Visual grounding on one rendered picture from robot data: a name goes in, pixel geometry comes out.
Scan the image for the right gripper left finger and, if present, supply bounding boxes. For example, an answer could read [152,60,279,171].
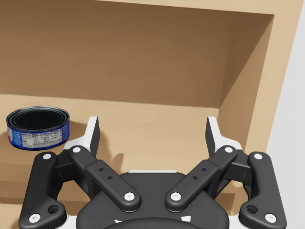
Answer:
[18,116,142,229]

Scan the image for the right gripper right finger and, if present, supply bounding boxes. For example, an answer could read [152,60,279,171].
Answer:
[164,116,288,229]

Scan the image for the blue flat can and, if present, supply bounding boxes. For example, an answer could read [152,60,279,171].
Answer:
[6,106,71,151]

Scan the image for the pale wooden shelf unit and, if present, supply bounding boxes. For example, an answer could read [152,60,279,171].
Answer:
[0,0,304,217]

